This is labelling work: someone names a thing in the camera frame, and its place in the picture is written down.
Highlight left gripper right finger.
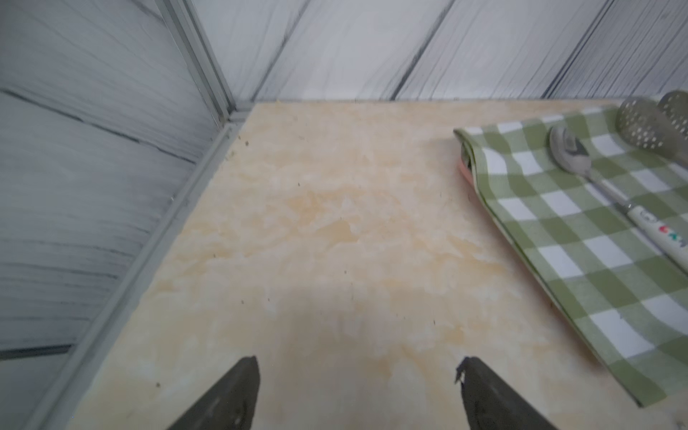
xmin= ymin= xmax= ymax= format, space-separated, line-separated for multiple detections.
xmin=455 ymin=357 xmax=556 ymax=430

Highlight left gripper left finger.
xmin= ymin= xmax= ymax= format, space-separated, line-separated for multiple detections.
xmin=168 ymin=357 xmax=261 ymax=430

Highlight green checkered cloth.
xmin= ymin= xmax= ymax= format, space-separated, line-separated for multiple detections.
xmin=456 ymin=104 xmax=687 ymax=407

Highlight metal spoon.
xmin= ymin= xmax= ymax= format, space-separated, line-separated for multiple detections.
xmin=548 ymin=125 xmax=687 ymax=272

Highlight clear plastic tongs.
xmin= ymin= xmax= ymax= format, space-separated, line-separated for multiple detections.
xmin=616 ymin=90 xmax=687 ymax=168

